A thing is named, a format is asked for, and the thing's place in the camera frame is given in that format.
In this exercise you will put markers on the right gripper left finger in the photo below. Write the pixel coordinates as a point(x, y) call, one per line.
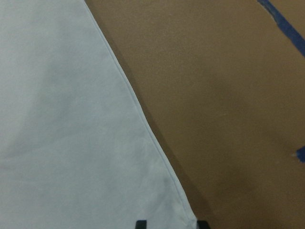
point(141, 224)

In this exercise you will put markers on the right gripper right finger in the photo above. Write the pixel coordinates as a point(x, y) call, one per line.
point(202, 224)

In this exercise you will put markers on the light blue t-shirt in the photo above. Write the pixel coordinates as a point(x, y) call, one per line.
point(76, 151)

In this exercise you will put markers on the blue tape line crosswise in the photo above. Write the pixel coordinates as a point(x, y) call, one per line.
point(300, 153)

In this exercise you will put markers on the blue tape line lengthwise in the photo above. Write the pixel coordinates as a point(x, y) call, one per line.
point(285, 26)

